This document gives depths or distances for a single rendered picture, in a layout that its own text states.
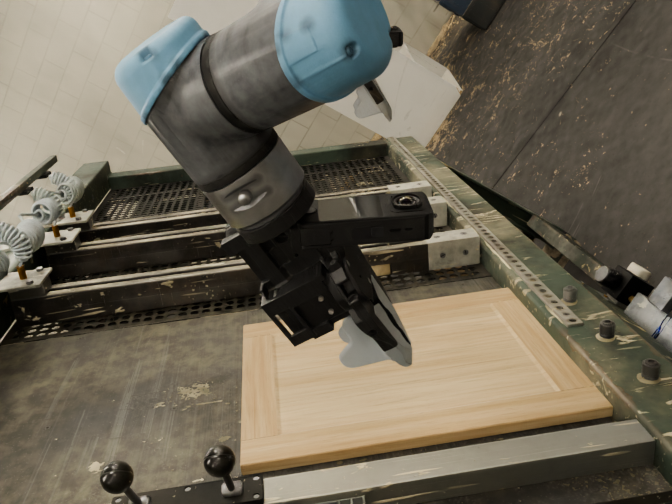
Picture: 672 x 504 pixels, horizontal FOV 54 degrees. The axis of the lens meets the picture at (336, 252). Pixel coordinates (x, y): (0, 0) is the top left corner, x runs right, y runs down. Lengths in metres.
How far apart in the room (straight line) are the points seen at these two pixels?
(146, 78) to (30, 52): 6.25
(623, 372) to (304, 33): 0.84
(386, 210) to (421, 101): 4.40
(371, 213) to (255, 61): 0.17
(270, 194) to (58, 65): 6.19
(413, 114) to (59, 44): 3.32
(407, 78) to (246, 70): 4.44
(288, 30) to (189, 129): 0.11
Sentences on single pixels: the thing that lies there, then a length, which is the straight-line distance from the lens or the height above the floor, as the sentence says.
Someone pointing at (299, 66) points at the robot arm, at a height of 1.58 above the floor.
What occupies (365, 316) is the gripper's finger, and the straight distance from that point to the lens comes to 0.55.
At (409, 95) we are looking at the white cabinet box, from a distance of 4.90.
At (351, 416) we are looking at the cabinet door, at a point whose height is 1.21.
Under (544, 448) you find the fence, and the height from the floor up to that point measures 1.02.
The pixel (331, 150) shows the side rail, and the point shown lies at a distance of 2.62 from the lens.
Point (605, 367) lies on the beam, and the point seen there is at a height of 0.90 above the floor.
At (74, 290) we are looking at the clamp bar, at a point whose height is 1.69.
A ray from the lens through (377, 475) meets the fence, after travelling 0.92.
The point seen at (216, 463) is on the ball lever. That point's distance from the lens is 0.81.
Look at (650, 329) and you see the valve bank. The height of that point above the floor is 0.74.
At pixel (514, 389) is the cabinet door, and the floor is 0.99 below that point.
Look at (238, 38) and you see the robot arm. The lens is 0.44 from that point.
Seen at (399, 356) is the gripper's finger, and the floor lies 1.37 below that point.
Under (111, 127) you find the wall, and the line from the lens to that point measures 6.71.
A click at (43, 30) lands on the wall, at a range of 6.62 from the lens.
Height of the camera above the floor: 1.63
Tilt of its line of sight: 16 degrees down
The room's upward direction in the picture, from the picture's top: 64 degrees counter-clockwise
